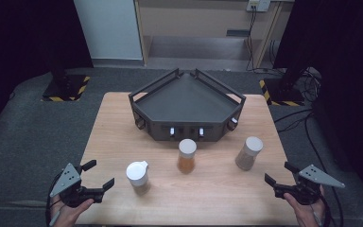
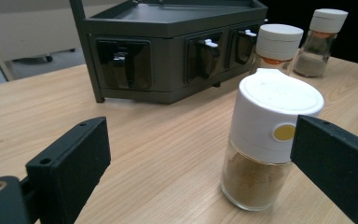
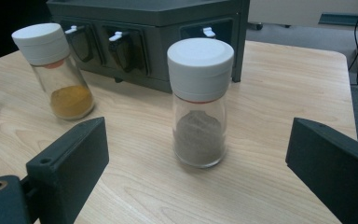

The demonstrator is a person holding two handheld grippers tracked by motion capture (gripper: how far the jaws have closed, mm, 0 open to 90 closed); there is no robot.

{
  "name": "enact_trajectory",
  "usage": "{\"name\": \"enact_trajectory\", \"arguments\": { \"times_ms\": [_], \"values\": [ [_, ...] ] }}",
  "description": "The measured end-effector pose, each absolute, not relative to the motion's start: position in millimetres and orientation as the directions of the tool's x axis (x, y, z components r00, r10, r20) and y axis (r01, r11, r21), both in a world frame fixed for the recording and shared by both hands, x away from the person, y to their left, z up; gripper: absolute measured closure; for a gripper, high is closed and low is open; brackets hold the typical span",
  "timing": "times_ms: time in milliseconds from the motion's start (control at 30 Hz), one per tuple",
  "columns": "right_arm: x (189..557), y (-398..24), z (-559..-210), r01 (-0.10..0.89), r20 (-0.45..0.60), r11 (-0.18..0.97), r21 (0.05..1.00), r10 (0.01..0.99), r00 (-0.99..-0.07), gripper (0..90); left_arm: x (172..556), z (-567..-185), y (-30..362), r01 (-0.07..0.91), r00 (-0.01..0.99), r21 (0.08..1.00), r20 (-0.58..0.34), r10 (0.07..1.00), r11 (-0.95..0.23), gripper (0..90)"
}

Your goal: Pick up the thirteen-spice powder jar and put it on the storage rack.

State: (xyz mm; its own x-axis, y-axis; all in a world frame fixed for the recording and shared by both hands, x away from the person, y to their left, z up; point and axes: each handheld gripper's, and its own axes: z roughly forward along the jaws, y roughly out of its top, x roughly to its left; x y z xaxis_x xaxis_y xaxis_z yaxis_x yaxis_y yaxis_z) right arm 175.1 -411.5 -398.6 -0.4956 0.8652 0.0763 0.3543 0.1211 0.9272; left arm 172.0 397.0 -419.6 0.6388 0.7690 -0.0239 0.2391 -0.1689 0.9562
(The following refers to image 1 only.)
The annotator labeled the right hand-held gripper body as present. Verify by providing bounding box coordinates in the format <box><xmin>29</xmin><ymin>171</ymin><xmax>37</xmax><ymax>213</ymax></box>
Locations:
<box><xmin>273</xmin><ymin>164</ymin><xmax>346</xmax><ymax>206</ymax></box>

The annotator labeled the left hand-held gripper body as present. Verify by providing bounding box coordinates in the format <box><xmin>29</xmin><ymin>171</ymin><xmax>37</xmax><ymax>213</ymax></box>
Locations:
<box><xmin>49</xmin><ymin>163</ymin><xmax>106</xmax><ymax>208</ymax></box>

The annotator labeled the jar with brown spice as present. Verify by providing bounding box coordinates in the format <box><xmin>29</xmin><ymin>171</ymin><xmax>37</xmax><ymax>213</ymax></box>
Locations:
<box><xmin>126</xmin><ymin>160</ymin><xmax>152</xmax><ymax>197</ymax></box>

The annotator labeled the dark grey corner rack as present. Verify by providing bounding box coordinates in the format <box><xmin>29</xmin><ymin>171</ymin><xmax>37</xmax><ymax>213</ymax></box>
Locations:
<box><xmin>128</xmin><ymin>67</ymin><xmax>247</xmax><ymax>143</ymax></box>

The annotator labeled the person's left hand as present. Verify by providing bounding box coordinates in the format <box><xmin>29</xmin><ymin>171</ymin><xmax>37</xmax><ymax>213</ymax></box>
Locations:
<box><xmin>48</xmin><ymin>194</ymin><xmax>95</xmax><ymax>227</ymax></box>

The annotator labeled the person's right hand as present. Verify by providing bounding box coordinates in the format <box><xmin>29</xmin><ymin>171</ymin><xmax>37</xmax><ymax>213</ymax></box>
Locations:
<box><xmin>283</xmin><ymin>184</ymin><xmax>327</xmax><ymax>227</ymax></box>

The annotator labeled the black stand with striped base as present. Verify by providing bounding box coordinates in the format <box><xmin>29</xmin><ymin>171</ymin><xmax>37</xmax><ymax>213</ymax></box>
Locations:
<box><xmin>258</xmin><ymin>67</ymin><xmax>305</xmax><ymax>107</ymax></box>
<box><xmin>41</xmin><ymin>56</ymin><xmax>92</xmax><ymax>103</ymax></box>

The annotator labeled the black curtain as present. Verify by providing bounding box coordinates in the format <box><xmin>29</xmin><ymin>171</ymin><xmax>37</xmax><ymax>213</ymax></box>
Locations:
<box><xmin>0</xmin><ymin>0</ymin><xmax>95</xmax><ymax>140</ymax></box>
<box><xmin>272</xmin><ymin>0</ymin><xmax>363</xmax><ymax>197</ymax></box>

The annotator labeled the white panel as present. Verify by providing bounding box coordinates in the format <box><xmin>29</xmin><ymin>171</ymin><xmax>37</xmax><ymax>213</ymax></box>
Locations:
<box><xmin>73</xmin><ymin>0</ymin><xmax>144</xmax><ymax>61</ymax></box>

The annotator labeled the grey flat bar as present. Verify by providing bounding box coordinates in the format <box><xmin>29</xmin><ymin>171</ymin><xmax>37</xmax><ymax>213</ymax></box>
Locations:
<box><xmin>226</xmin><ymin>29</ymin><xmax>251</xmax><ymax>38</ymax></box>

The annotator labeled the left hand-held gripper cable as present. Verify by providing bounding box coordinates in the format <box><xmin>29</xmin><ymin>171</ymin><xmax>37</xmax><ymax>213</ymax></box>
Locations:
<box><xmin>44</xmin><ymin>172</ymin><xmax>64</xmax><ymax>227</ymax></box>

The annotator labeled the hand-held gripper cable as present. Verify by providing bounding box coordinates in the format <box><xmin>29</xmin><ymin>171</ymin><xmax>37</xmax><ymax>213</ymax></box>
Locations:
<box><xmin>319</xmin><ymin>193</ymin><xmax>335</xmax><ymax>227</ymax></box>
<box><xmin>44</xmin><ymin>172</ymin><xmax>64</xmax><ymax>227</ymax></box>

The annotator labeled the long black floor cable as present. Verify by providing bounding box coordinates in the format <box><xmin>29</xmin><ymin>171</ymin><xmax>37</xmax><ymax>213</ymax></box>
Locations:
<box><xmin>273</xmin><ymin>108</ymin><xmax>345</xmax><ymax>227</ymax></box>

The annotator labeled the right hand-held gripper cable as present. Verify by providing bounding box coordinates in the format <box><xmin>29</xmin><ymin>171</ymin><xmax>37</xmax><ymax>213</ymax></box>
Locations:
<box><xmin>319</xmin><ymin>193</ymin><xmax>335</xmax><ymax>227</ymax></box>

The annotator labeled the tangle of black cables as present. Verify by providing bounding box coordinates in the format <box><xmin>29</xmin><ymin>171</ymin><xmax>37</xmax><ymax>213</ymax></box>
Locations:
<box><xmin>299</xmin><ymin>67</ymin><xmax>323</xmax><ymax>103</ymax></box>

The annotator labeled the black cable from socket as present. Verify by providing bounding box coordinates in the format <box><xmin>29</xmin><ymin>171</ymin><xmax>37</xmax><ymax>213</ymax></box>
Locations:
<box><xmin>245</xmin><ymin>9</ymin><xmax>260</xmax><ymax>72</ymax></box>

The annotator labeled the white wall socket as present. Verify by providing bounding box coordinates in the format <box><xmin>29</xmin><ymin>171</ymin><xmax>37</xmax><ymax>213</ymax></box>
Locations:
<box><xmin>246</xmin><ymin>0</ymin><xmax>271</xmax><ymax>13</ymax></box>

